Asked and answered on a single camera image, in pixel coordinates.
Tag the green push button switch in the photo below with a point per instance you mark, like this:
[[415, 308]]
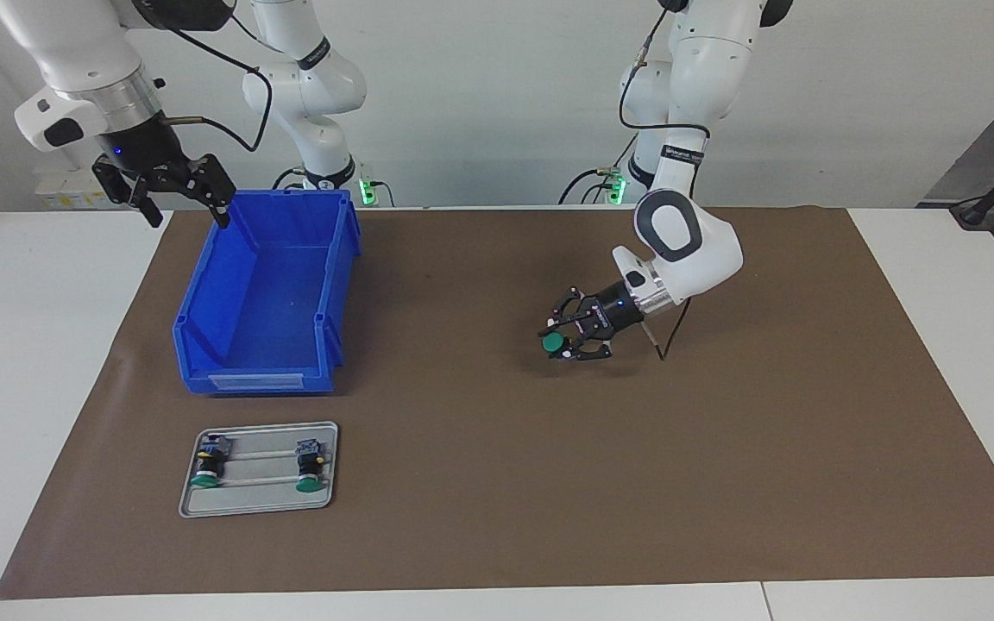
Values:
[[208, 464], [311, 466], [553, 344]]

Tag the brown table mat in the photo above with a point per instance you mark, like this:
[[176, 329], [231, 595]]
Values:
[[592, 466]]

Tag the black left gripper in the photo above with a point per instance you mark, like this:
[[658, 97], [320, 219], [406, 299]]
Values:
[[618, 312]]

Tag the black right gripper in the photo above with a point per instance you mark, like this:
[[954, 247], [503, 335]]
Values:
[[147, 155]]

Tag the grey metal tray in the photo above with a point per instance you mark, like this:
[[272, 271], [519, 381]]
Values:
[[268, 504]]

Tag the blue plastic storage bin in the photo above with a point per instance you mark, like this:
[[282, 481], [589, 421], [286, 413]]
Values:
[[273, 302]]

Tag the white box with yellow labels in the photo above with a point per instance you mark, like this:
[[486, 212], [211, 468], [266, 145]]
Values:
[[61, 188]]

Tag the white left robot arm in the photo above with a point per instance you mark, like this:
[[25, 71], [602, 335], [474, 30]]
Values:
[[704, 250]]

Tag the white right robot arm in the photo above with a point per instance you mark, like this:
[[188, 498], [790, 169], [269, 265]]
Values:
[[83, 52]]

